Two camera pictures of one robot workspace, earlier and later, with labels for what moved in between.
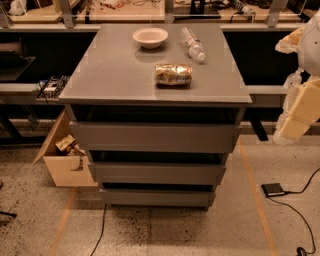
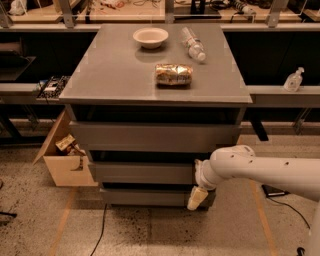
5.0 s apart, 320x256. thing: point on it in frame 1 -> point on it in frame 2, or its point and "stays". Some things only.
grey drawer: [158, 173] stays
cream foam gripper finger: [303, 112] -> [206, 178]
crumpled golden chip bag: [173, 75] stays
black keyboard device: [51, 88] stays
